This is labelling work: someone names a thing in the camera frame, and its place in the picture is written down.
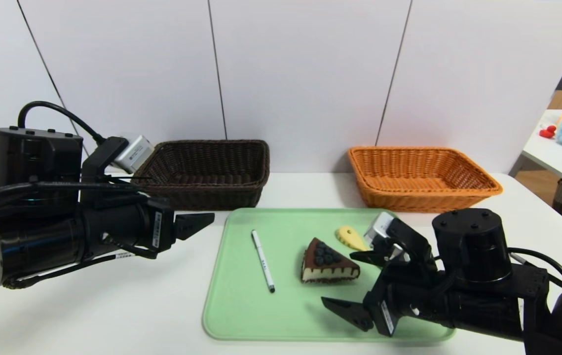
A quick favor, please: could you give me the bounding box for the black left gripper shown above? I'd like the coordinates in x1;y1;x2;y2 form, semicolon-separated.
80;198;215;261

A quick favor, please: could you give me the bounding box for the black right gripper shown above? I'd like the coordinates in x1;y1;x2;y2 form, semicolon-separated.
321;250;454;337

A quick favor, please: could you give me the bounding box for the chocolate blueberry cake slice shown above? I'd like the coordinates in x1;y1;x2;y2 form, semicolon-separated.
301;237;361;284

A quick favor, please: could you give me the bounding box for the yellow spoon green handle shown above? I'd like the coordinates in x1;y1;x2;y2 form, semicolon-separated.
336;226;373;252

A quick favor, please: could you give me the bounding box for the white marker pen black cap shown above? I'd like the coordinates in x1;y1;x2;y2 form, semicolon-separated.
252;230;276;292

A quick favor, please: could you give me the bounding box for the dark brown wicker basket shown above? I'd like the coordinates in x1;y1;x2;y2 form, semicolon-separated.
133;140;270;212

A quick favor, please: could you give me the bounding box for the orange wicker basket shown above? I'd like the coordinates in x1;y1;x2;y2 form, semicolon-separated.
348;147;503;213

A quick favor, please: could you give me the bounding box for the light green plastic tray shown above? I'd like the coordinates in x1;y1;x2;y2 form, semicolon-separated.
203;208;455;342

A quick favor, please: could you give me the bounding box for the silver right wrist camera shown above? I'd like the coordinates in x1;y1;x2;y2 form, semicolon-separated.
364;212;396;248

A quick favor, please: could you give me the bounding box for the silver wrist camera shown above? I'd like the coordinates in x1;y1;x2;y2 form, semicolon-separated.
364;212;396;248
113;135;154;174

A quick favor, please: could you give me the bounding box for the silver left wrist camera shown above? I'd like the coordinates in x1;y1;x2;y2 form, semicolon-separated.
113;135;154;174

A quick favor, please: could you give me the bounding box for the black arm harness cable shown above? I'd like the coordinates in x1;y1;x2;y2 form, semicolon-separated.
0;180;153;217

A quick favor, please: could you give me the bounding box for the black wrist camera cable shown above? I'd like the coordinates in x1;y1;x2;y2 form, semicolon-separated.
18;101;106;144

